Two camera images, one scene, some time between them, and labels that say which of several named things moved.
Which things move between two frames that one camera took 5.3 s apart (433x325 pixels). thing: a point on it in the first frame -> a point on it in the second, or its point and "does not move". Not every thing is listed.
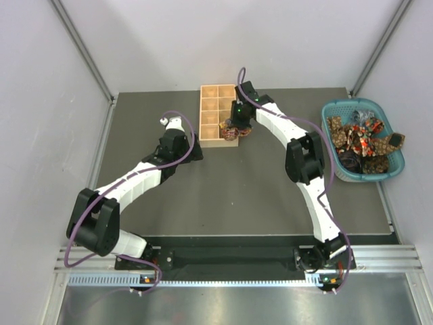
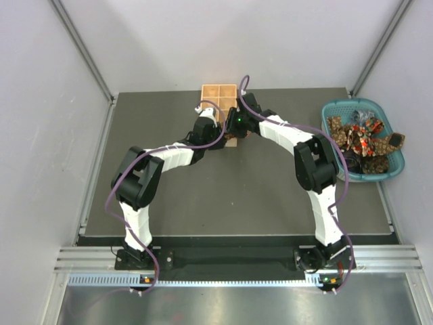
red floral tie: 359,138 does not move
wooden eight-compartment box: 215,107 does not move
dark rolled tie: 351,161 does not move
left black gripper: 195,154 -> 219,144
